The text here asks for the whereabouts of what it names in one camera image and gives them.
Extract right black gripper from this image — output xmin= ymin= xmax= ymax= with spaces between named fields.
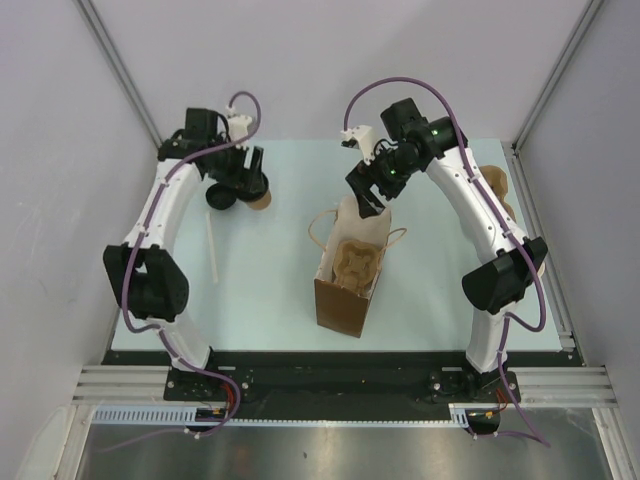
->
xmin=345 ymin=143 xmax=419 ymax=219

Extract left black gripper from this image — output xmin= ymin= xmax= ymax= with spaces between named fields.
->
xmin=206 ymin=136 xmax=263 ymax=193

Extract brown paper coffee cup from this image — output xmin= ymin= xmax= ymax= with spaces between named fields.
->
xmin=246 ymin=190 xmax=272 ymax=211

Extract black plastic cup lid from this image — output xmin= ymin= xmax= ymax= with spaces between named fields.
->
xmin=205 ymin=183 xmax=237 ymax=211

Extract single brown pulp carrier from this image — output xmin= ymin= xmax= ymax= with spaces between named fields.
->
xmin=332 ymin=240 xmax=380 ymax=295

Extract brown paper takeout bag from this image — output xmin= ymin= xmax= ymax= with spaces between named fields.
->
xmin=308 ymin=195 xmax=408 ymax=338

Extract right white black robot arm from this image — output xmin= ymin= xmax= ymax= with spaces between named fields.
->
xmin=341 ymin=98 xmax=548 ymax=401

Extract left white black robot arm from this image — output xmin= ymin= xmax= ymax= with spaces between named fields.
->
xmin=103 ymin=106 xmax=268 ymax=400

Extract white paper straw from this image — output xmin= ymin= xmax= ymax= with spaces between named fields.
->
xmin=204 ymin=212 xmax=219 ymax=285

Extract brown pulp cup carrier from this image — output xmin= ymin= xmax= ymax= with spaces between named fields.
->
xmin=480 ymin=165 xmax=516 ymax=221

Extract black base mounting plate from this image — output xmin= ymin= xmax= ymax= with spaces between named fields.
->
xmin=103 ymin=351 xmax=577 ymax=423

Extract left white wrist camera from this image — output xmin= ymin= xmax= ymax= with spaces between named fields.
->
xmin=226 ymin=105 xmax=254 ymax=150

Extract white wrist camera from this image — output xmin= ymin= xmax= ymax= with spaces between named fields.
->
xmin=226 ymin=105 xmax=254 ymax=150
xmin=341 ymin=125 xmax=378 ymax=165

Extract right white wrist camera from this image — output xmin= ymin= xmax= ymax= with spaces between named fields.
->
xmin=341 ymin=125 xmax=378 ymax=165

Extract white slotted cable duct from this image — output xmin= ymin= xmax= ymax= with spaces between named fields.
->
xmin=93 ymin=405 xmax=197 ymax=424

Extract aluminium frame rail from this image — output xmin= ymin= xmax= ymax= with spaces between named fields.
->
xmin=73 ymin=365 xmax=617 ymax=408

